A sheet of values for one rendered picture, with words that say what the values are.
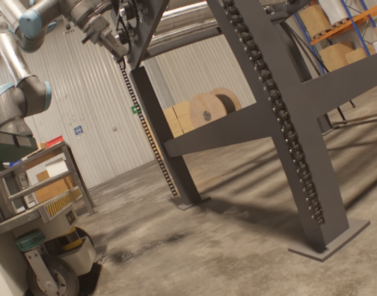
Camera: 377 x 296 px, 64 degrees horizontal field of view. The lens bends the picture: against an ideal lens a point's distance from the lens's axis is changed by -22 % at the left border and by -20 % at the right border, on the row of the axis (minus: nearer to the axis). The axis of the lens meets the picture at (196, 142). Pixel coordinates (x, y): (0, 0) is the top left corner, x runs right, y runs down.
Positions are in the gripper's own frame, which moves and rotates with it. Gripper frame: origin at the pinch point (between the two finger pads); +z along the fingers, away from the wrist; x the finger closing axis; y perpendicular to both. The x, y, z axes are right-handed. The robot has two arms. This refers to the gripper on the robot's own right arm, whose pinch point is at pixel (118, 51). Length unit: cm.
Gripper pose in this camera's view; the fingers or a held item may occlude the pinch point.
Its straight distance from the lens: 109.1
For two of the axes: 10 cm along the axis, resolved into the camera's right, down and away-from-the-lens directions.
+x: 3.5, 0.1, -9.4
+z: 6.8, 6.9, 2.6
